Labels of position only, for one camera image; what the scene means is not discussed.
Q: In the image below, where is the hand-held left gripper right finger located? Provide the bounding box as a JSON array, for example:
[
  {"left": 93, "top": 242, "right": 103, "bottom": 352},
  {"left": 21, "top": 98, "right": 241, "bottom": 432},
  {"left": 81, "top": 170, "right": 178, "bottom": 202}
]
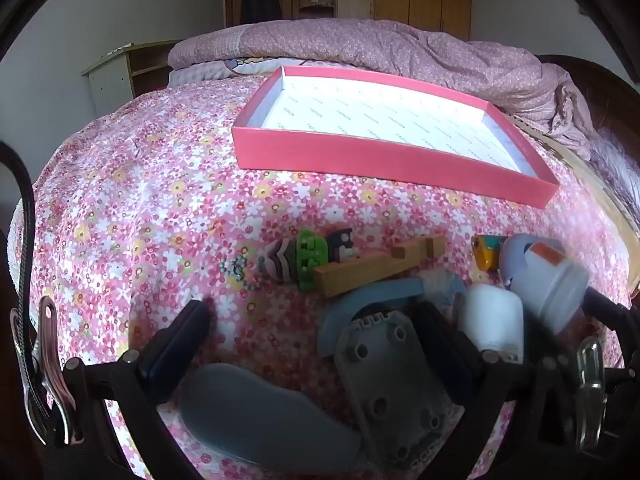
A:
[{"left": 412, "top": 304, "right": 591, "bottom": 480}]

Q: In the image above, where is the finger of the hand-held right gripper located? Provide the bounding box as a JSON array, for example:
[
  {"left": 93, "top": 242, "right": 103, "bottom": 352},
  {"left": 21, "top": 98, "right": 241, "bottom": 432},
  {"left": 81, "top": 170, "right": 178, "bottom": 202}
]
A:
[{"left": 584, "top": 286, "right": 640, "bottom": 361}]

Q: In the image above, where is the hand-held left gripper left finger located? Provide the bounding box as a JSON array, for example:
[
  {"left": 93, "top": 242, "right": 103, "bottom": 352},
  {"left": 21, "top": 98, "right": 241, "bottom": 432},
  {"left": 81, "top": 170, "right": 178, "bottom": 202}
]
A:
[{"left": 64, "top": 300, "right": 212, "bottom": 480}]

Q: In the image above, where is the white earbuds case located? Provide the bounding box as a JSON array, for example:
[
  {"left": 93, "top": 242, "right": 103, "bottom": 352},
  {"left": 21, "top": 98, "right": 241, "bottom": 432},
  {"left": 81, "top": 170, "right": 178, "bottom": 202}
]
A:
[{"left": 457, "top": 282, "right": 526, "bottom": 363}]

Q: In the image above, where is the grey plastic plate with holes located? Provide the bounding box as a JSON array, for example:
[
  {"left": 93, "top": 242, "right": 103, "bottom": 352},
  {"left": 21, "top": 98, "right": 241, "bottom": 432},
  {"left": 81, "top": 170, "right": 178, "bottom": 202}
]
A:
[{"left": 332, "top": 310, "right": 451, "bottom": 463}]

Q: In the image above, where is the white plastic jar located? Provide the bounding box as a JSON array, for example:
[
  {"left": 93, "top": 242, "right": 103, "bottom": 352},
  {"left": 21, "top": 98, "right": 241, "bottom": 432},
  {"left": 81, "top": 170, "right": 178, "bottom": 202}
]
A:
[{"left": 500, "top": 232, "right": 591, "bottom": 336}]

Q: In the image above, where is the green printed lighter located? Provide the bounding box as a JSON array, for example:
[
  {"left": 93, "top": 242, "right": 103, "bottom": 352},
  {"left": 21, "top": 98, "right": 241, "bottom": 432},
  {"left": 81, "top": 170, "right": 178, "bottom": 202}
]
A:
[{"left": 472, "top": 235, "right": 508, "bottom": 273}]

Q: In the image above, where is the long grey curved plastic piece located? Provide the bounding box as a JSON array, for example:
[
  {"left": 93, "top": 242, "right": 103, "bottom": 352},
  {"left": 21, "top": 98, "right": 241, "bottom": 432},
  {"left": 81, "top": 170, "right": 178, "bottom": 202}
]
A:
[{"left": 179, "top": 364, "right": 363, "bottom": 467}]

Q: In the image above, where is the blue curved plastic piece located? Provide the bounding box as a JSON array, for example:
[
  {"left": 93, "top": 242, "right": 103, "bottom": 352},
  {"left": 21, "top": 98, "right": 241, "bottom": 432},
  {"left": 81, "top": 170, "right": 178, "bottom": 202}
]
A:
[{"left": 317, "top": 276, "right": 426, "bottom": 358}]

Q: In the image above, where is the wooden block piece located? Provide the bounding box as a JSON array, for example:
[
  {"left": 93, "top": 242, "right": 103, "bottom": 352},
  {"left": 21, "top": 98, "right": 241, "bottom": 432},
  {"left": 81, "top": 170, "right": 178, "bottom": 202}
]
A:
[{"left": 312, "top": 235, "right": 447, "bottom": 298}]

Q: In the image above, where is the green toy figure keychain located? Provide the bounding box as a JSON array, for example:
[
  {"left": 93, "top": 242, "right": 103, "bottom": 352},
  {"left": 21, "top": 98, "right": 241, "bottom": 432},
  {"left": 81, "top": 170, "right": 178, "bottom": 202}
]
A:
[{"left": 220, "top": 227, "right": 356, "bottom": 293}]

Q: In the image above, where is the shallow pink cardboard box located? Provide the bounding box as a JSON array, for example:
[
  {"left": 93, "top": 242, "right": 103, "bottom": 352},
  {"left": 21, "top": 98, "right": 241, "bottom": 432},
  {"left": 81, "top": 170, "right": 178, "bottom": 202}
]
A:
[{"left": 231, "top": 65, "right": 560, "bottom": 209}]

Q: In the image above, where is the metal spring clip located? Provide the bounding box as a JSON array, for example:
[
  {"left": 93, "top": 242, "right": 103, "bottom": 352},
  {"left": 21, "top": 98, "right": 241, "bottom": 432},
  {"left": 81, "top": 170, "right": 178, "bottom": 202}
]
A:
[{"left": 572, "top": 337, "right": 608, "bottom": 453}]

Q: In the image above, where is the cream brown printed blanket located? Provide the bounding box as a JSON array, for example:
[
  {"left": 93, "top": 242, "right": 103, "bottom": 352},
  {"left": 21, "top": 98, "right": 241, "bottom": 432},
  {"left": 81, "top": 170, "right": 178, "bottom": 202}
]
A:
[{"left": 505, "top": 112, "right": 640, "bottom": 241}]

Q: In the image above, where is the pink floral bedsheet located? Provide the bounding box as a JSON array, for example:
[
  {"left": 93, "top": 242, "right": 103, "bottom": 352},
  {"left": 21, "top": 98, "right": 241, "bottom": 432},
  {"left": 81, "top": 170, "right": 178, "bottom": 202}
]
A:
[{"left": 7, "top": 67, "right": 636, "bottom": 480}]

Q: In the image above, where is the dark wooden headboard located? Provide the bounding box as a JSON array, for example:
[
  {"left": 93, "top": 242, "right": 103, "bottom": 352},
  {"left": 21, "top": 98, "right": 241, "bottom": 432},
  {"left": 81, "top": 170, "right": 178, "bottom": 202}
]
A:
[{"left": 537, "top": 55, "right": 640, "bottom": 136}]

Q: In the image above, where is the white bedside cabinet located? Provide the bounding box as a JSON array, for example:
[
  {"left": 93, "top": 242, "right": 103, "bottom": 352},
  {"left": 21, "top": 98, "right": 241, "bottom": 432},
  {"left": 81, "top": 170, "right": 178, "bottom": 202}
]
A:
[{"left": 81, "top": 40, "right": 183, "bottom": 116}]

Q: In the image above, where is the cartoon printed pillow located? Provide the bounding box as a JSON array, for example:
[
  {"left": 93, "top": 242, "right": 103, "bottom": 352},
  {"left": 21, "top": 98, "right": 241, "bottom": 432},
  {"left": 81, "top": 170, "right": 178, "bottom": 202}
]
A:
[{"left": 167, "top": 57, "right": 281, "bottom": 87}]

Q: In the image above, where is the purple floral quilt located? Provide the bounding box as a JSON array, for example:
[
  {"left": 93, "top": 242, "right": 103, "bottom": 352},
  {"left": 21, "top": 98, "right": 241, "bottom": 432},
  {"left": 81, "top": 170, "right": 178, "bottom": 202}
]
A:
[{"left": 167, "top": 18, "right": 608, "bottom": 161}]

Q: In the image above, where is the black strap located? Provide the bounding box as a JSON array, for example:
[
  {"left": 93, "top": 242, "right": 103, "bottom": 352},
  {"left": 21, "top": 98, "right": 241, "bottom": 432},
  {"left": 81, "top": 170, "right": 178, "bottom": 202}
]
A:
[{"left": 0, "top": 142, "right": 38, "bottom": 411}]

